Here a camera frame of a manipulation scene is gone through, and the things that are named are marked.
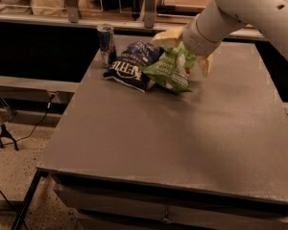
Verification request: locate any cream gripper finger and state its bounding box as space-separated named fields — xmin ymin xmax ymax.
xmin=151 ymin=27 xmax=183 ymax=47
xmin=197 ymin=55 xmax=212 ymax=78

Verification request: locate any green rice chip bag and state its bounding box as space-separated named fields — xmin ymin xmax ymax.
xmin=142 ymin=42 xmax=197 ymax=93

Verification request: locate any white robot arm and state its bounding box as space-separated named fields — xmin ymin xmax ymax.
xmin=152 ymin=0 xmax=288 ymax=61

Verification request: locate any blue kettle chip bag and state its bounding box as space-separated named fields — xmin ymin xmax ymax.
xmin=103 ymin=40 xmax=164 ymax=93

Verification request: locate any silver blue energy drink can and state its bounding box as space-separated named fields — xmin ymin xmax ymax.
xmin=97 ymin=24 xmax=116 ymax=68

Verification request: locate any black table leg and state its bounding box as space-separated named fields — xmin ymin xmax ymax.
xmin=11 ymin=170 xmax=48 ymax=230

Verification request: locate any black tripod stand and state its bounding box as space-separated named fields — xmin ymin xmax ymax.
xmin=0 ymin=112 xmax=18 ymax=150

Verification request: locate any metal shelf bracket middle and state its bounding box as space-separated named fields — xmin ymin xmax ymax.
xmin=144 ymin=0 xmax=156 ymax=29

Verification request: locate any metal shelf bracket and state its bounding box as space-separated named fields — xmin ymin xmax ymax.
xmin=65 ymin=0 xmax=81 ymax=23
xmin=144 ymin=0 xmax=156 ymax=29

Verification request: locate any metal shelf bracket left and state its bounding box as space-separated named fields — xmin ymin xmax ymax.
xmin=65 ymin=0 xmax=81 ymax=23

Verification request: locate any black power cable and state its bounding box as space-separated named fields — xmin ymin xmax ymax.
xmin=0 ymin=93 xmax=57 ymax=149

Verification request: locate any grey drawer with handle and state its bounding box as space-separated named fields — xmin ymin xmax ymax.
xmin=54 ymin=184 xmax=288 ymax=230

